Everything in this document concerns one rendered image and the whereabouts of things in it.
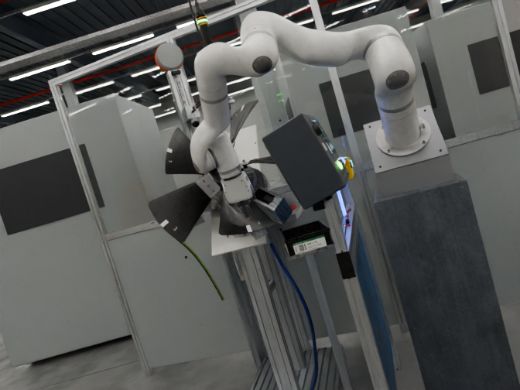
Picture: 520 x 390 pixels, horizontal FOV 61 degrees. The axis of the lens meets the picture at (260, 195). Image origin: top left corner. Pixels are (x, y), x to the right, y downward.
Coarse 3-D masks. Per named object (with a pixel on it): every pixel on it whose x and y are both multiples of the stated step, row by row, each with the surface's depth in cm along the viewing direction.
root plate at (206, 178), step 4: (204, 176) 186; (208, 176) 187; (200, 180) 186; (204, 180) 186; (208, 180) 187; (212, 180) 187; (200, 184) 186; (204, 184) 187; (212, 184) 187; (216, 184) 188; (204, 188) 187; (208, 188) 187; (212, 188) 187; (216, 188) 188; (220, 188) 188; (208, 192) 187; (212, 192) 188; (216, 192) 188; (212, 196) 188
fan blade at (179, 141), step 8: (176, 128) 204; (176, 136) 203; (184, 136) 200; (176, 144) 202; (184, 144) 199; (168, 152) 206; (176, 152) 203; (184, 152) 199; (168, 160) 206; (176, 160) 203; (184, 160) 200; (168, 168) 207; (176, 168) 204; (184, 168) 201; (192, 168) 199
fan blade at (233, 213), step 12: (228, 204) 173; (252, 204) 177; (228, 216) 169; (240, 216) 170; (252, 216) 172; (264, 216) 173; (228, 228) 165; (240, 228) 166; (252, 228) 167; (264, 228) 168
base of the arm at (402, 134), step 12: (408, 108) 141; (384, 120) 147; (396, 120) 144; (408, 120) 144; (420, 120) 158; (384, 132) 155; (396, 132) 149; (408, 132) 148; (420, 132) 155; (384, 144) 158; (396, 144) 154; (408, 144) 153; (420, 144) 152; (396, 156) 154
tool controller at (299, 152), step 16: (288, 128) 96; (304, 128) 96; (320, 128) 98; (272, 144) 98; (288, 144) 97; (304, 144) 96; (320, 144) 96; (288, 160) 98; (304, 160) 97; (320, 160) 96; (336, 160) 106; (288, 176) 98; (304, 176) 97; (320, 176) 96; (336, 176) 96; (304, 192) 98; (320, 192) 97; (336, 192) 97; (304, 208) 98
